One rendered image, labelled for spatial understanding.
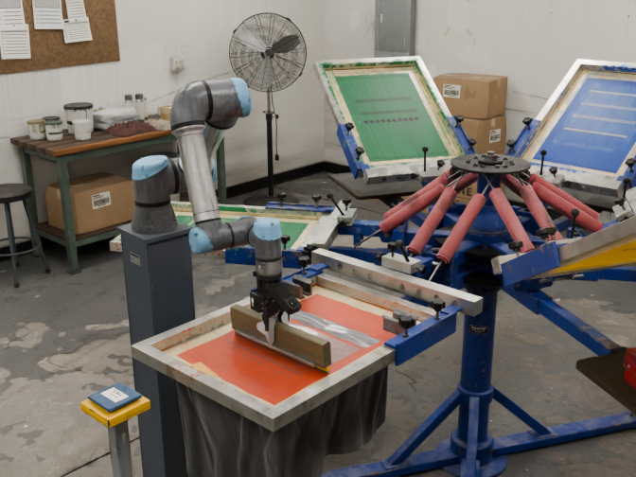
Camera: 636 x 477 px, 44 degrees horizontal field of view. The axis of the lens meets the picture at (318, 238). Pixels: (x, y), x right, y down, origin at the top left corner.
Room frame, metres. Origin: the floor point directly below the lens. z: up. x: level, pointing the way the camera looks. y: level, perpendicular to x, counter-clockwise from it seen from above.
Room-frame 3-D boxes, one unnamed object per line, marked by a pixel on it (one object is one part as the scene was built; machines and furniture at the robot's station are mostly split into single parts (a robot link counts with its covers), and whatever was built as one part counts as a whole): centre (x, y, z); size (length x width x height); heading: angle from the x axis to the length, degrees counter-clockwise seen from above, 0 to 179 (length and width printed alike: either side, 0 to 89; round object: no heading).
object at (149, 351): (2.15, 0.06, 0.97); 0.79 x 0.58 x 0.04; 137
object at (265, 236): (2.10, 0.14, 1.30); 0.09 x 0.08 x 0.11; 31
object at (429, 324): (2.14, -0.31, 0.97); 0.30 x 0.05 x 0.07; 137
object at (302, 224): (3.13, 0.23, 1.05); 1.08 x 0.61 x 0.23; 77
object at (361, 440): (1.97, -0.06, 0.74); 0.46 x 0.04 x 0.42; 137
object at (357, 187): (3.57, -0.45, 0.91); 1.34 x 0.40 x 0.08; 17
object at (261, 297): (2.10, 0.14, 1.14); 0.09 x 0.08 x 0.12; 48
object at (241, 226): (2.17, 0.21, 1.29); 0.11 x 0.11 x 0.08; 31
